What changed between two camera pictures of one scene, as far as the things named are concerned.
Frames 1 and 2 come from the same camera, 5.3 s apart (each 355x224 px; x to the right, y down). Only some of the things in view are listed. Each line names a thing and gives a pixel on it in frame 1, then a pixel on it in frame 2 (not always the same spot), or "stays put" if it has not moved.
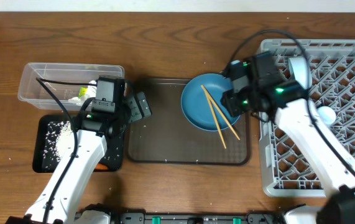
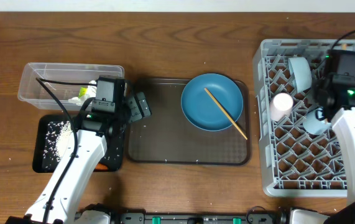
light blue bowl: x=301 y=70 stays put
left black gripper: x=138 y=112 stays put
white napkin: x=91 y=93 stays put
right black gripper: x=231 y=106 -> x=316 y=85
